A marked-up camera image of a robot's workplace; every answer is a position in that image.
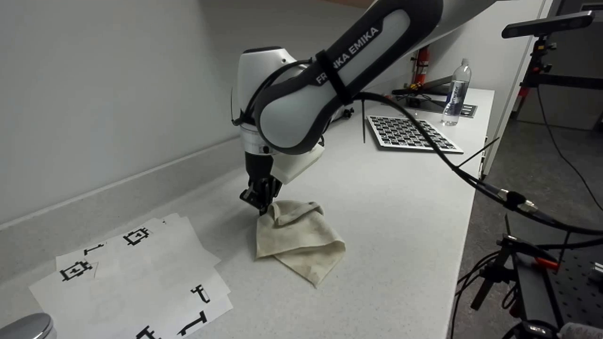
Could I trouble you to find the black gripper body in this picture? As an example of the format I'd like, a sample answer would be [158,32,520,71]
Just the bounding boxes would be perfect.
[241,150,285,194]

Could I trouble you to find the cream cleaning cloth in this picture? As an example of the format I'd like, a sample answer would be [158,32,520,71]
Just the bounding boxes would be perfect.
[252,197,349,290]

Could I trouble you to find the grey counter backsplash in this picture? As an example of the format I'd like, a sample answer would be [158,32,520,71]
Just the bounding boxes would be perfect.
[0,133,247,284]

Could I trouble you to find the white printed paper sheet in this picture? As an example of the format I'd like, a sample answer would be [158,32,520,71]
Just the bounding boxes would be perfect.
[115,212,222,278]
[26,261,234,339]
[55,237,128,288]

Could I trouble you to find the computer keyboard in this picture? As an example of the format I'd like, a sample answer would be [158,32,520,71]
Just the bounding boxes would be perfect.
[366,113,465,156]

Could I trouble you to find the black flat device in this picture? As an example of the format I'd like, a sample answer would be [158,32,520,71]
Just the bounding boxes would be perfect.
[392,73,454,116]

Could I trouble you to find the clear plastic water bottle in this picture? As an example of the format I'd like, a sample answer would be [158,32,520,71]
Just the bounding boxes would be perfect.
[439,56,473,128]

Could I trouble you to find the silver metal rounded object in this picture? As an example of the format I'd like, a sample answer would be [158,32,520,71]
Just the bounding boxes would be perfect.
[0,310,58,339]

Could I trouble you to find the black tripod stand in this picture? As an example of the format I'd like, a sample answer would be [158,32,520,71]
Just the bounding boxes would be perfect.
[450,214,567,339]

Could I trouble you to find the red tipped tool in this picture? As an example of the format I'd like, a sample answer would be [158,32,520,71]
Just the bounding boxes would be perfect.
[531,252,563,273]

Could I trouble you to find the black perforated breadboard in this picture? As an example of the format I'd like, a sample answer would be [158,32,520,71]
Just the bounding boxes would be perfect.
[545,242,603,327]

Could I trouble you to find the grey rounded object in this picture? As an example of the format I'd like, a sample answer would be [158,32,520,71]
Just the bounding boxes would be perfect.
[556,320,603,339]

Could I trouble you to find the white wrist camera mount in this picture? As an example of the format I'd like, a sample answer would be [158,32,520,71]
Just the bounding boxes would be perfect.
[273,141,326,186]

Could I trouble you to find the black power cord plug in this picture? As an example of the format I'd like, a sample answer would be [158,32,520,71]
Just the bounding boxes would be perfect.
[326,105,356,126]

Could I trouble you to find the black cable strap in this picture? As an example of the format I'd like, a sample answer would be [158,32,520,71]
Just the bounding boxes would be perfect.
[313,47,354,107]

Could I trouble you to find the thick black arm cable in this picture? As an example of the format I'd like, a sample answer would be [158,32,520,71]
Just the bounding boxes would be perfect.
[354,90,603,237]

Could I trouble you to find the black bar camera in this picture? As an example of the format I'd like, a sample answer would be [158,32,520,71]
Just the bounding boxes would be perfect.
[499,7,595,41]

